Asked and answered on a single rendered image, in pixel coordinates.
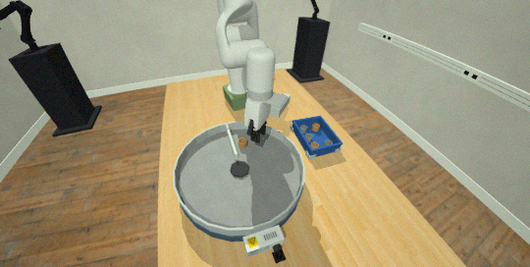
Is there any blue crate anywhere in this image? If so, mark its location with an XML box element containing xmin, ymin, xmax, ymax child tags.
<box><xmin>292</xmin><ymin>116</ymin><xmax>343</xmax><ymax>157</ymax></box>

